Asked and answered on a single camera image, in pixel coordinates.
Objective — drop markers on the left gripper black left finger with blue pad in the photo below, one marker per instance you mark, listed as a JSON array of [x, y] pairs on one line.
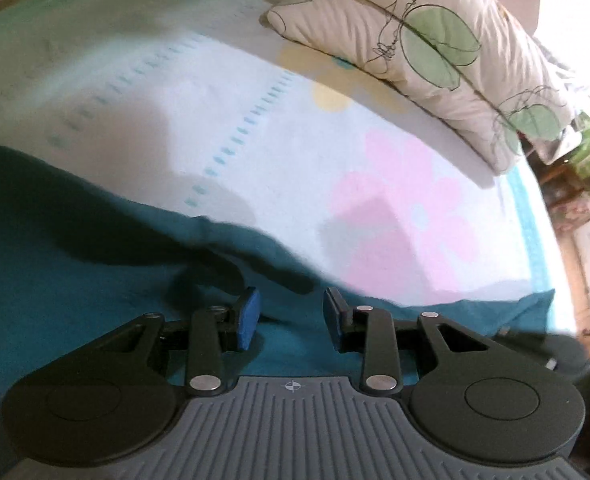
[[122, 391]]

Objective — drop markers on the floral white bedsheet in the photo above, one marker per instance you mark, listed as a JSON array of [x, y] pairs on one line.
[[199, 107]]

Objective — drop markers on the white pillow green leaves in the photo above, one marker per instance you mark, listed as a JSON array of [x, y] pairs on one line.
[[469, 63]]

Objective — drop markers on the teal pants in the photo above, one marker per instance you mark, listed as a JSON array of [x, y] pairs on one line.
[[77, 261]]

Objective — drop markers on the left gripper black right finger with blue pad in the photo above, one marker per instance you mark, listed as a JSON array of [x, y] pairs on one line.
[[468, 393]]

